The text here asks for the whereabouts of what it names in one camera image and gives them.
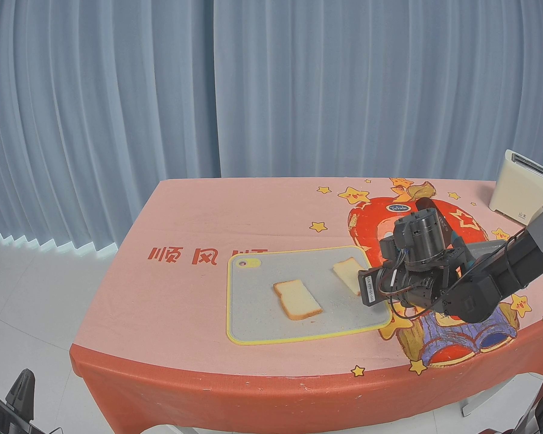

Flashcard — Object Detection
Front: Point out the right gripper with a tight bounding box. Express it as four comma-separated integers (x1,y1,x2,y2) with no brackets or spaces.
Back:
402,210,451,271

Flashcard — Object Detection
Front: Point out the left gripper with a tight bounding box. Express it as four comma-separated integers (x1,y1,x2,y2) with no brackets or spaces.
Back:
0,369,36,434

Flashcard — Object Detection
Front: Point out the half slice of bread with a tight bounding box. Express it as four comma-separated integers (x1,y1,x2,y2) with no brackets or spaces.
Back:
273,279,324,321
332,257,368,297

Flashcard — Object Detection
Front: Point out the cream toaster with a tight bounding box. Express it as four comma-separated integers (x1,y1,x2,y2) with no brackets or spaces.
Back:
489,149,543,223

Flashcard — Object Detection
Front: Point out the cutting board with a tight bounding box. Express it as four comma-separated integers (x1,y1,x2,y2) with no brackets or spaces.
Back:
226,245,393,346

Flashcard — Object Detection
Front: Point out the blue curtain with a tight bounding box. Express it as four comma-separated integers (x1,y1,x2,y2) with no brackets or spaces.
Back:
0,0,222,255
213,0,543,185

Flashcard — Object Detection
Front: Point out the knife with blue-green handle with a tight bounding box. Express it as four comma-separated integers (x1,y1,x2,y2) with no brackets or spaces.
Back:
450,231,475,271

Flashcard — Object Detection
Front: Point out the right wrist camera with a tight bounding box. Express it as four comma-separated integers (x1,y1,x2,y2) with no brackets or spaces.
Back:
379,237,409,262

